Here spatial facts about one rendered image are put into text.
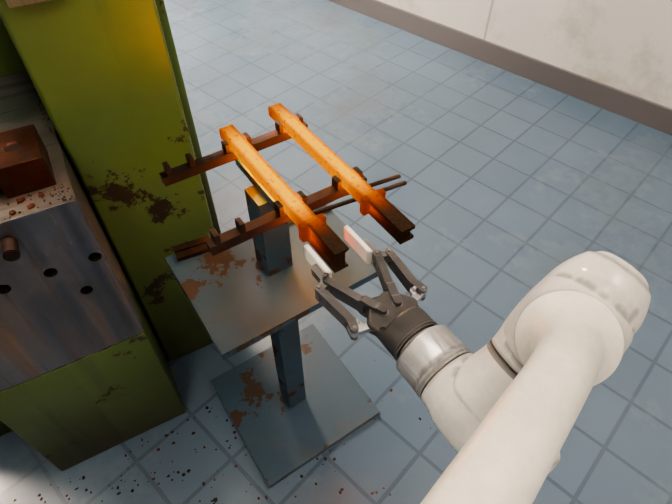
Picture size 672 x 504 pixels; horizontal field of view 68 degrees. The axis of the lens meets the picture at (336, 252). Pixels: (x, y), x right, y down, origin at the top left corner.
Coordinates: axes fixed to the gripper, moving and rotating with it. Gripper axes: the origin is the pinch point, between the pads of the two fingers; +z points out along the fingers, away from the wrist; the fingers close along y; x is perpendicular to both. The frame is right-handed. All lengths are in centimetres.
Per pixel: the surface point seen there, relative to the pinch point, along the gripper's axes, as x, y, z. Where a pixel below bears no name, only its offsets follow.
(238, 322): -26.0, -14.2, 14.4
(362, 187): 1.1, 11.8, 9.2
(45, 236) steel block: -9, -39, 40
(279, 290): -26.1, -3.3, 16.9
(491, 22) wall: -72, 212, 153
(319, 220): 2.2, 0.5, 5.5
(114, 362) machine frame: -54, -41, 40
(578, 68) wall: -80, 225, 98
